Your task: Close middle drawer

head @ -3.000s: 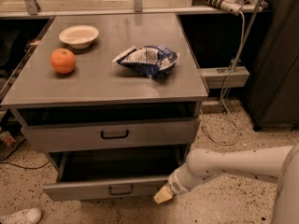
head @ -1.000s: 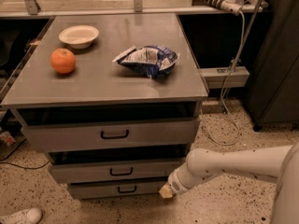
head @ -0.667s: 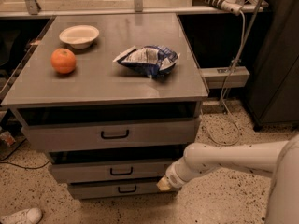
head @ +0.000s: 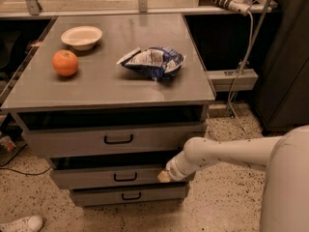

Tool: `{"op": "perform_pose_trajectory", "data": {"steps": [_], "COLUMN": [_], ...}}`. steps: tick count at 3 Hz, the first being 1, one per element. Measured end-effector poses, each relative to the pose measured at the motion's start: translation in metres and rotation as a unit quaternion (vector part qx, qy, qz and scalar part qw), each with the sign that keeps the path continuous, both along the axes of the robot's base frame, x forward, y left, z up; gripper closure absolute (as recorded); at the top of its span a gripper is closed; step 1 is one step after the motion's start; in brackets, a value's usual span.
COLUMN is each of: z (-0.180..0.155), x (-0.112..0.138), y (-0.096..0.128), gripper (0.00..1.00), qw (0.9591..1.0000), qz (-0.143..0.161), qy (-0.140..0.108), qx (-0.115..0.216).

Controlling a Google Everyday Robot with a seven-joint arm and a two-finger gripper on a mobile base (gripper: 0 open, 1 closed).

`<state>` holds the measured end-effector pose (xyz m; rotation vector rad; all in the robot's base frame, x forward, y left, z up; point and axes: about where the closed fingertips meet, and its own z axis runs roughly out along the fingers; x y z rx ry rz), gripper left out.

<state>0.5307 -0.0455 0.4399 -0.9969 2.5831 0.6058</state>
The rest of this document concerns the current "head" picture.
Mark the dark grey side cabinet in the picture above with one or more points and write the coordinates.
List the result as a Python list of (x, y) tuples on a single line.
[(281, 94)]

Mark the blue white chip bag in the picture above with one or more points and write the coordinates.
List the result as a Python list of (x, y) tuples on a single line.
[(156, 62)]

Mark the white sneaker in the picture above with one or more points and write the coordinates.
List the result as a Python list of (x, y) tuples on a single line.
[(25, 224)]

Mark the white power strip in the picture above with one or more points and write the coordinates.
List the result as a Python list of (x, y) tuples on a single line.
[(237, 6)]

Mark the grey drawer cabinet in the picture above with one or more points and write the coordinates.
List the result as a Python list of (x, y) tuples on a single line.
[(100, 82)]

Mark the orange fruit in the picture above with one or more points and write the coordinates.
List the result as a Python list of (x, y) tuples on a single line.
[(65, 63)]

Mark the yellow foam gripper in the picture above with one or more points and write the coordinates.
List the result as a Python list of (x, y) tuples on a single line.
[(173, 173)]

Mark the grey bottom drawer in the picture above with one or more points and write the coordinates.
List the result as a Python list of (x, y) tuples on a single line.
[(129, 194)]

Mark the grey back workbench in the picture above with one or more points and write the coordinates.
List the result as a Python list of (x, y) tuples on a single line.
[(96, 4)]

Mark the white paper bowl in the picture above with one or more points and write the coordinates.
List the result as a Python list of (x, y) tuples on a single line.
[(82, 38)]

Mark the grey top drawer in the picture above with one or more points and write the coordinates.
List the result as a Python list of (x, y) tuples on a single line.
[(76, 133)]

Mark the grey drawer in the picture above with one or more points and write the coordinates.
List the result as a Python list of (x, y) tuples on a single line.
[(107, 171), (76, 133), (129, 194)]

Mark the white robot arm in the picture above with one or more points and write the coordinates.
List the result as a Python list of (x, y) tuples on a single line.
[(284, 159)]

